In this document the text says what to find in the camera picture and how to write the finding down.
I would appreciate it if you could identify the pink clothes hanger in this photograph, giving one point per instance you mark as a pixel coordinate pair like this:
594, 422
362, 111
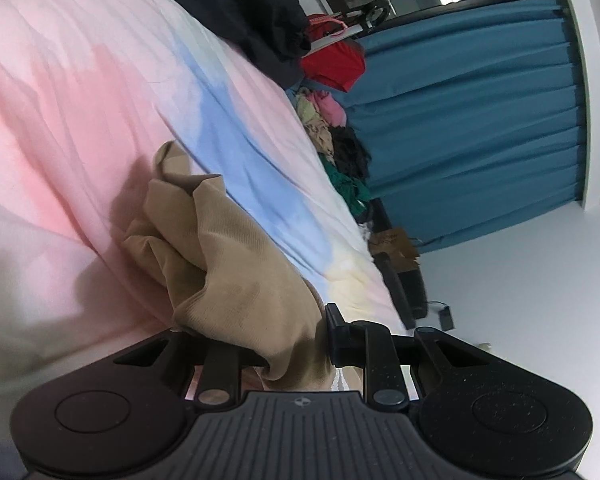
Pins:
327, 22

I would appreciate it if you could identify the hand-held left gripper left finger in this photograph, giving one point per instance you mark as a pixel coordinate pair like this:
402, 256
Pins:
220, 360

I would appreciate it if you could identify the wide blue curtain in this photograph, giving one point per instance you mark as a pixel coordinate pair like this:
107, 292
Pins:
455, 125

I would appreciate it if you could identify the pastel tie-dye bed sheet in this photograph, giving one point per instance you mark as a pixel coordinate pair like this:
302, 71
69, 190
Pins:
80, 110

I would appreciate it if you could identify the black garment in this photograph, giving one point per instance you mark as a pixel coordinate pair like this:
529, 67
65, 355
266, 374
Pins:
350, 152

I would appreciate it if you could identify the tan crumpled garment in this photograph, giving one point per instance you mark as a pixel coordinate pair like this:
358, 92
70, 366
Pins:
321, 137

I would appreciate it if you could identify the tan khaki trousers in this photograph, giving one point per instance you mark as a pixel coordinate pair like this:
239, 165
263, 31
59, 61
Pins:
240, 260

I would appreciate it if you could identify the white grey clothes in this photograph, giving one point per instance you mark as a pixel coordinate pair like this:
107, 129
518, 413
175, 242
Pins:
365, 229

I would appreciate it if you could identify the black wall charger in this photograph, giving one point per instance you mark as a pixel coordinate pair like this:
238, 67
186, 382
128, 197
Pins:
445, 319

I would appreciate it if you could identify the red bag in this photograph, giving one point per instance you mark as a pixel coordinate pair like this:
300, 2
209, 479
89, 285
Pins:
335, 65

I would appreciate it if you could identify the garment steamer stand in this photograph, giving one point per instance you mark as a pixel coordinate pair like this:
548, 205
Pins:
375, 7

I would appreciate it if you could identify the pink garment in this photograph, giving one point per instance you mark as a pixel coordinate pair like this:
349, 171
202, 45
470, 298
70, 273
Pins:
332, 110

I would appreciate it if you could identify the green garment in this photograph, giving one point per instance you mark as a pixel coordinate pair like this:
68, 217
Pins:
350, 190

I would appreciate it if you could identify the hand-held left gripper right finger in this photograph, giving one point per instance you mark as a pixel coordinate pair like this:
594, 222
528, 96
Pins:
332, 335

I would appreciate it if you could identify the yellow-green garment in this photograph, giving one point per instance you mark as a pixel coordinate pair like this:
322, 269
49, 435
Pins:
307, 107

